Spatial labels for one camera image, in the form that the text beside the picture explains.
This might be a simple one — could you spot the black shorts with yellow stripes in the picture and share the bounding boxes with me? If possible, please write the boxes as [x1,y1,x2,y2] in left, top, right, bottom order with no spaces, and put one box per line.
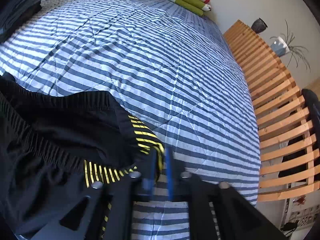
[1,73,164,238]

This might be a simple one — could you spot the blue white striped quilt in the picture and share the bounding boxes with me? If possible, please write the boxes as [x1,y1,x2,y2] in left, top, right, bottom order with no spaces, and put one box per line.
[1,0,260,239]

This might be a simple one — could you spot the potted spider plant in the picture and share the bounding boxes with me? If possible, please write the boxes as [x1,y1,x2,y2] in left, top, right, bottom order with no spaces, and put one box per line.
[270,20,311,70]

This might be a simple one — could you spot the dark ceramic vase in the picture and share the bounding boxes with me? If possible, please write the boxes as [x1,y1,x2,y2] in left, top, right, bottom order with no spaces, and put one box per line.
[251,18,268,34]

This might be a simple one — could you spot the stack of folded clothes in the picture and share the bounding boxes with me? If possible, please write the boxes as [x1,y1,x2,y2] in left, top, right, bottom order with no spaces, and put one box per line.
[1,0,42,43]

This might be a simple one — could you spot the wooden slatted bed rail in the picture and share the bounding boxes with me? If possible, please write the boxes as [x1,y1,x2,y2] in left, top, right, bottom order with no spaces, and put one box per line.
[223,20,319,202]

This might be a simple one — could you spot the black item behind rail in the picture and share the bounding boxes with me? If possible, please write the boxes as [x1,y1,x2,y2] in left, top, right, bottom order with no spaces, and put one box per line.
[302,89,320,142]

